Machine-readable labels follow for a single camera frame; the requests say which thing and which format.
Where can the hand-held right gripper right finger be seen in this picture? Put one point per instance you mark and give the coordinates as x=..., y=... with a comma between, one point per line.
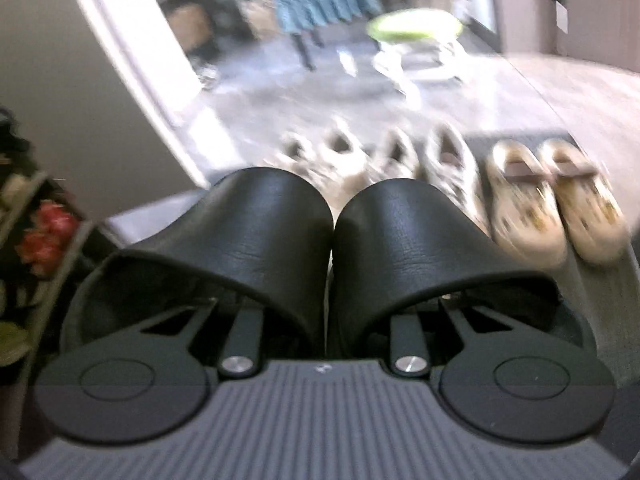
x=407, y=340

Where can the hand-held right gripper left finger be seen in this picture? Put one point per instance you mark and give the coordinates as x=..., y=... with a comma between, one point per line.
x=245, y=335

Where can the black slide sandal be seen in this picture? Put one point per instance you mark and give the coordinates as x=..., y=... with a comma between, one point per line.
x=240, y=240
x=415, y=240

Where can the white sneaker with grey logo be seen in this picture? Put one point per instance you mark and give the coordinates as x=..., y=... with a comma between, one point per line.
x=455, y=175
x=400, y=157

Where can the cream clog with charms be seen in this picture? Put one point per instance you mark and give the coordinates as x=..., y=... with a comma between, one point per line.
x=585, y=195
x=525, y=200

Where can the all-white lace-up sneaker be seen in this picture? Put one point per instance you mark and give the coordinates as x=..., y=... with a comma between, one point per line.
x=345, y=147
x=300, y=152

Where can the red artificial flowers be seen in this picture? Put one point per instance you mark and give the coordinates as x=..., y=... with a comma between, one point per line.
x=45, y=240

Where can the dark grey floor mat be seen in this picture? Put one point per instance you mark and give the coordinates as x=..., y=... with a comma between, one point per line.
x=520, y=141

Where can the pair of patterned sneakers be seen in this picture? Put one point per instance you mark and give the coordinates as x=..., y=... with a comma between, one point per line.
x=207, y=76

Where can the cardboard box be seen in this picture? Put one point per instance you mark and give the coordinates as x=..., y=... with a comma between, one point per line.
x=190, y=27

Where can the green rolling stool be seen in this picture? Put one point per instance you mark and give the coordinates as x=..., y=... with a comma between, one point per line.
x=410, y=25

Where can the chair with blue cover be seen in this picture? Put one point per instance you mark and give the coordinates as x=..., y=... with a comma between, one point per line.
x=320, y=0

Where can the grey interior door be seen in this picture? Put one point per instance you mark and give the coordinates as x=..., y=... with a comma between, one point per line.
x=600, y=10

